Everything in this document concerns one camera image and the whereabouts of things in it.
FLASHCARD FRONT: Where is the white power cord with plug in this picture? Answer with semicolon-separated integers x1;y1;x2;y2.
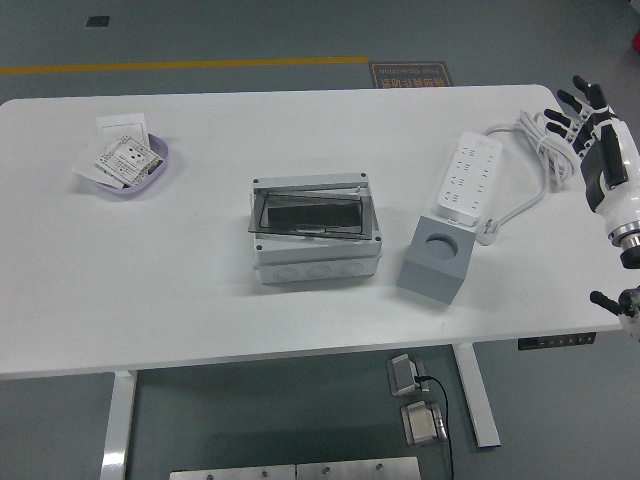
474;110;581;246

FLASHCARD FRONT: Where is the silver foot pedal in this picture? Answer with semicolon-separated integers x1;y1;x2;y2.
400;400;447;446
385;353;426;397

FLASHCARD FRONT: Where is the grey plastic junction box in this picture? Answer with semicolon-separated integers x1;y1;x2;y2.
251;172;384;285

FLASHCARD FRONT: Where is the brown floor sign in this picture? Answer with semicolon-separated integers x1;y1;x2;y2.
368;60;454;90

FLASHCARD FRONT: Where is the grey metal base plate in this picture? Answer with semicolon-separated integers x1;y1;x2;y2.
296;456;421;480
169;464;296;480

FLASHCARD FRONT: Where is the transparent grey box lid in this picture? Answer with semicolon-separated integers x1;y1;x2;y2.
244;180;372;239

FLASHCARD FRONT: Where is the white power strip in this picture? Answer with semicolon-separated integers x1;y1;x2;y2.
432;130;504;229

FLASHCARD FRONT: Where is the black table control panel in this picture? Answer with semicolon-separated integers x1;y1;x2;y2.
518;331;597;351

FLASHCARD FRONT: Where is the white socket panel with print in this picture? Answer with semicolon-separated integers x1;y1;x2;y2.
94;134;165;187

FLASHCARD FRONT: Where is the white table leg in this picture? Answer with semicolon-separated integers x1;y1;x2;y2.
452;342;501;449
98;370;139;480

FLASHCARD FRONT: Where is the grey cube with round hole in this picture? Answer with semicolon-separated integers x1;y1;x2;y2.
397;215;475;305

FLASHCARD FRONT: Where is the white flat cover plate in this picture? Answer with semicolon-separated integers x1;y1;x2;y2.
71;139;121;186

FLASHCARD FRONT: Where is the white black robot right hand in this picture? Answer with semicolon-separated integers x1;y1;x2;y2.
543;74;640;237

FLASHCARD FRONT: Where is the plain white switch plate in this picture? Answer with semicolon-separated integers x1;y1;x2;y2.
95;113;151;146

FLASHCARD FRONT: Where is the black pedal cable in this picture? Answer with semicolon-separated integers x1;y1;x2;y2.
417;374;455;480

